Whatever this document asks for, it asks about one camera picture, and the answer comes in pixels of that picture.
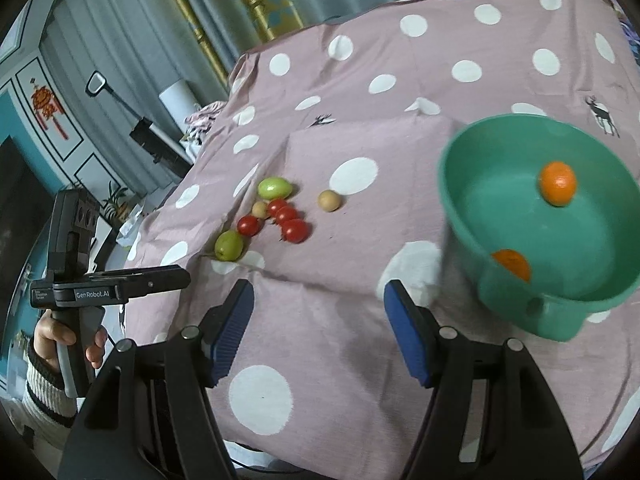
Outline person's left hand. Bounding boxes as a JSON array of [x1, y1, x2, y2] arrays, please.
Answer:
[[32, 310, 108, 373]]

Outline striped sleeve left forearm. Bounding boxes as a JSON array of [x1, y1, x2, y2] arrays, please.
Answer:
[[23, 341, 77, 429]]

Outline crumpled pink clothes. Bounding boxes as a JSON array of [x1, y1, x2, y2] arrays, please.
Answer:
[[182, 101, 228, 144]]

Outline white paper roll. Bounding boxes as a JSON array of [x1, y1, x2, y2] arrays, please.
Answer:
[[158, 79, 201, 130]]

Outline dark red cherry tomato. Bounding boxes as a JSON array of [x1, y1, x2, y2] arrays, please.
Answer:
[[281, 218, 310, 244]]

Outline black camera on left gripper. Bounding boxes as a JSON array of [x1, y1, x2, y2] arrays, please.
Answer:
[[46, 188, 100, 282]]

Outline green fruit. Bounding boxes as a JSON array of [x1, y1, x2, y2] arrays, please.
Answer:
[[257, 177, 294, 200], [214, 230, 244, 261]]

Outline orange mandarin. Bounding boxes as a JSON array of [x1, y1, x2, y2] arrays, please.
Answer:
[[491, 249, 532, 283], [538, 160, 578, 207]]

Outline black tripod stand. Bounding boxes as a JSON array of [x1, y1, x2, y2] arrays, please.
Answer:
[[85, 70, 193, 178]]

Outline green plastic bowl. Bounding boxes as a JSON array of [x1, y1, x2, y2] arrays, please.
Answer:
[[438, 114, 639, 341]]

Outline red chinese knot decoration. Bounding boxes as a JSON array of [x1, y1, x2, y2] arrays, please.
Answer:
[[30, 77, 70, 141]]

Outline tan longan fruit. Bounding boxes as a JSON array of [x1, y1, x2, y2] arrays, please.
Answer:
[[252, 200, 270, 220], [317, 190, 343, 212]]

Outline grey curtain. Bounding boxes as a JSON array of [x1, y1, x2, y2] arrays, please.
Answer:
[[39, 0, 591, 196]]

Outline pink polka dot tablecloth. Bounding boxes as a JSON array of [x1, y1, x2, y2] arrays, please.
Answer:
[[125, 0, 639, 479]]

